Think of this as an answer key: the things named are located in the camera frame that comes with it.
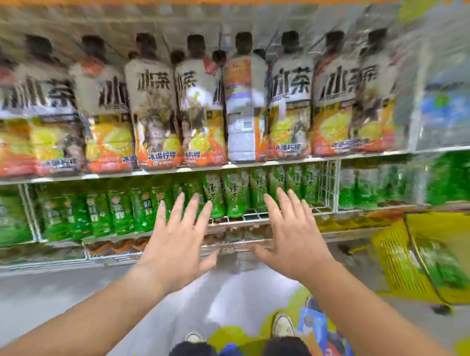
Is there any person's left hand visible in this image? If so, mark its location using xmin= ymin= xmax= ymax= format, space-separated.
xmin=133 ymin=191 xmax=222 ymax=297

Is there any person's right hand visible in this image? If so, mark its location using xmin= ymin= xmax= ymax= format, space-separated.
xmin=247 ymin=185 xmax=337 ymax=286

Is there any white wire shelf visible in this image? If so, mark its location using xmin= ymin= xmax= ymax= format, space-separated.
xmin=0 ymin=0 xmax=470 ymax=276

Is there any row of green tea bottles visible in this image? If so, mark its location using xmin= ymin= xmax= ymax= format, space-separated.
xmin=168 ymin=163 xmax=324 ymax=223

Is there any yellow shopping basket trolley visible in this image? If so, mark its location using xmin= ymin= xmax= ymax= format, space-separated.
xmin=368 ymin=209 xmax=470 ymax=319

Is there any person's right forearm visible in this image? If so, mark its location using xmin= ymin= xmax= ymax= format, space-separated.
xmin=310 ymin=254 xmax=453 ymax=356

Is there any person's left forearm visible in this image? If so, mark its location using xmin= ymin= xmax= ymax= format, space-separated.
xmin=0 ymin=264 xmax=170 ymax=356

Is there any person's right shoe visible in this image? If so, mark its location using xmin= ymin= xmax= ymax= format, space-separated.
xmin=270 ymin=312 xmax=297 ymax=339

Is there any person's shoe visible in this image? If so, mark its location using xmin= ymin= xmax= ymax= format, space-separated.
xmin=183 ymin=331 xmax=207 ymax=345
xmin=270 ymin=312 xmax=297 ymax=339

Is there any person's left shoe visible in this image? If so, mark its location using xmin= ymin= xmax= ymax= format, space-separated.
xmin=183 ymin=331 xmax=207 ymax=345

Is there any person's right trouser leg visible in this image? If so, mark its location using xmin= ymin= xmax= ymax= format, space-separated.
xmin=259 ymin=335 xmax=316 ymax=356

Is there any row of dark tea bottles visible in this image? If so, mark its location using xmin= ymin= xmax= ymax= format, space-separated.
xmin=0 ymin=17 xmax=412 ymax=180

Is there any cluster of yellow bottles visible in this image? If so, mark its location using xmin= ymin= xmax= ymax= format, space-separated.
xmin=317 ymin=211 xmax=380 ymax=233

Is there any row of white-capped amber bottles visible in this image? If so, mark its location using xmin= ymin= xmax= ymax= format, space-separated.
xmin=202 ymin=224 xmax=276 ymax=245

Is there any row of orange-brown bottles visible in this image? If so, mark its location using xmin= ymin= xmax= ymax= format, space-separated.
xmin=85 ymin=235 xmax=153 ymax=257

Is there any yellow cartoon floor sticker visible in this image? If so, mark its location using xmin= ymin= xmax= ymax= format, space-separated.
xmin=107 ymin=278 xmax=470 ymax=356

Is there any row of dark green bottles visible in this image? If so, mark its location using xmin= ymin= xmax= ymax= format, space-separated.
xmin=36 ymin=178 xmax=174 ymax=242

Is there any row of large green-capped bottles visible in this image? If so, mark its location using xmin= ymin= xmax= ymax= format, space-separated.
xmin=337 ymin=156 xmax=430 ymax=212

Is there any row of bright green bottles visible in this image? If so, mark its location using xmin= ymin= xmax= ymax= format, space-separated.
xmin=424 ymin=151 xmax=470 ymax=206

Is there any row of green label bottles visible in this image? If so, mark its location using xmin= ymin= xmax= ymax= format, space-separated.
xmin=0 ymin=184 xmax=36 ymax=248

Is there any row of blue water bottles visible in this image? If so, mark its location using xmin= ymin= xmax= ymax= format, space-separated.
xmin=410 ymin=53 xmax=470 ymax=153

